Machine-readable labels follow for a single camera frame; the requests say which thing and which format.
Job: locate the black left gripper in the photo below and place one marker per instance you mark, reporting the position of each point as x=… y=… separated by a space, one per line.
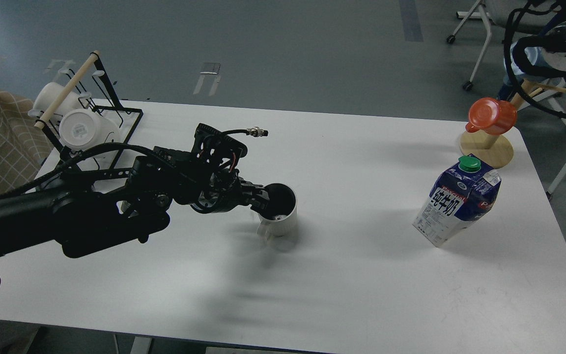
x=225 y=191

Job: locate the white ribbed mug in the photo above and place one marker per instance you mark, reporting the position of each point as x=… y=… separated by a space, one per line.
x=279 y=220

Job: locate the blue white milk carton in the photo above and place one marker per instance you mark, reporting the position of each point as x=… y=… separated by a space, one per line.
x=462 y=195

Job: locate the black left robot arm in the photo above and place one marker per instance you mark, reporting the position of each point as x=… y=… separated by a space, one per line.
x=113 y=193

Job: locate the white cup on rack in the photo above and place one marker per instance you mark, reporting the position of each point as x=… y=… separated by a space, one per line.
x=82 y=129

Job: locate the white cup rear rack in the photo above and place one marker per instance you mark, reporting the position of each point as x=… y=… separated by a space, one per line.
x=50 y=93

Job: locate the wooden cup tree stand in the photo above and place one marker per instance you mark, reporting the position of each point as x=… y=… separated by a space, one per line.
x=495 y=150

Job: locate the orange plastic cup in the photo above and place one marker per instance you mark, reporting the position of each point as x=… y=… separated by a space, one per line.
x=491 y=116

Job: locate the beige checkered cloth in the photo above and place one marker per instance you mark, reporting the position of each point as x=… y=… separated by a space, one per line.
x=23 y=148

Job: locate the white office chair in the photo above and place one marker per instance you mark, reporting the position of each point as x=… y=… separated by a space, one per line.
x=490 y=13

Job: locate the black wire cup rack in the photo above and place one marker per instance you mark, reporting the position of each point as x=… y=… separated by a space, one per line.
x=92 y=83

